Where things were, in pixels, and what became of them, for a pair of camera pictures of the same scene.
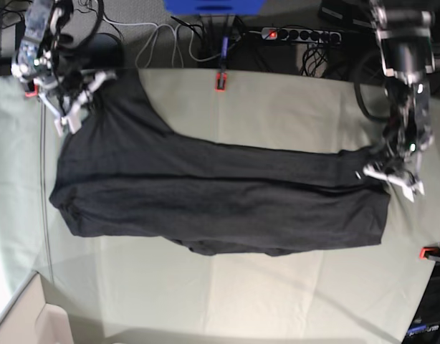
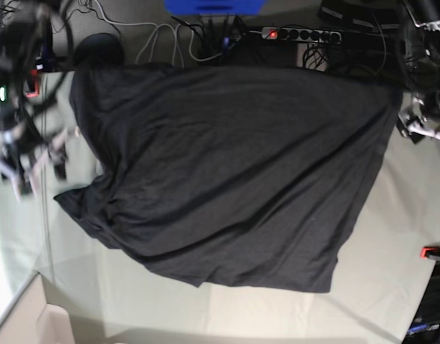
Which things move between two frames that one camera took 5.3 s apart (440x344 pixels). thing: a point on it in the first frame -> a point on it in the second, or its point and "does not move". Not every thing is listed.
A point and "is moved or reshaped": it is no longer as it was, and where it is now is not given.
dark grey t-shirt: x=126 y=173 is moved or reshaped
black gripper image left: x=69 y=85 -> x=26 y=143
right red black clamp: x=427 y=251 does not move
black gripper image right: x=390 y=151 -> x=410 y=122
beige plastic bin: x=30 y=320 does not move
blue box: x=214 y=7 does not move
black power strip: x=322 y=36 does not move
